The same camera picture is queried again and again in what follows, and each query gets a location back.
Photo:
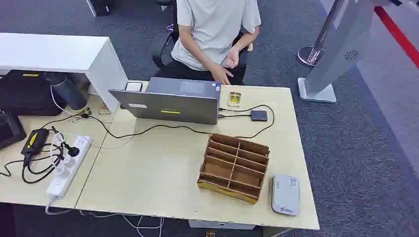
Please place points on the person's right hand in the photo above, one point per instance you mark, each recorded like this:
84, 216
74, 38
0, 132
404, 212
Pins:
221, 74

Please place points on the person's left hand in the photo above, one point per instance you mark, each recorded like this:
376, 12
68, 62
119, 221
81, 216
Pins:
233, 58

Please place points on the gold card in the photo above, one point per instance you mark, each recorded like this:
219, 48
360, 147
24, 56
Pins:
234, 99

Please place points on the person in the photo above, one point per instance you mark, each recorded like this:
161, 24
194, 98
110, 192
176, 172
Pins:
212, 29

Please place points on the dark external drive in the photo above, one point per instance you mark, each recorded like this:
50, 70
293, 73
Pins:
259, 115

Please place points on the grey laptop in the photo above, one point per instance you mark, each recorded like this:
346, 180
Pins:
173, 106

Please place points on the black office chair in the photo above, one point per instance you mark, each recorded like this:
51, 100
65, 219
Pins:
163, 45

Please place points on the smartphone with white screen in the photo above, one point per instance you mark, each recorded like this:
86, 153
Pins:
133, 87

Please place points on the wooden compartment box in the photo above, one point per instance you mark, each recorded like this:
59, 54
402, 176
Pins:
234, 168

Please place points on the grey kiosk stand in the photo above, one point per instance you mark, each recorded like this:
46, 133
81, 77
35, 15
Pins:
337, 49

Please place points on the grey card reader device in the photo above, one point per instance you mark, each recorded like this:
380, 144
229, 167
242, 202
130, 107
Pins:
285, 195

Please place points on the dark thermos bottle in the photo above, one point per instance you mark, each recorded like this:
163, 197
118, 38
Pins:
67, 91

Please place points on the black plug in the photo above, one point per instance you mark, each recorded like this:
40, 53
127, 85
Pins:
73, 151

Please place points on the white desk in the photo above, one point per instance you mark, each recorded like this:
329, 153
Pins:
52, 52

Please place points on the white power strip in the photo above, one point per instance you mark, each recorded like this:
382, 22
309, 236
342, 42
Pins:
70, 166

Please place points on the black bag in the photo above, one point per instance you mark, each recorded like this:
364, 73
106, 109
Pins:
26, 93

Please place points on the black laptop power adapter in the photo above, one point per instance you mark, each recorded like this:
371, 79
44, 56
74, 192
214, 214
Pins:
34, 141

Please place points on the black device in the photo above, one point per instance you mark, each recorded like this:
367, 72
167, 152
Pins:
9, 129

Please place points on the chrome stanchion post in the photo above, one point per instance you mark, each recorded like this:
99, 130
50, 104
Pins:
314, 49

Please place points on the grey under-desk bracket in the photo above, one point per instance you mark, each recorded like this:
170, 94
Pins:
219, 225

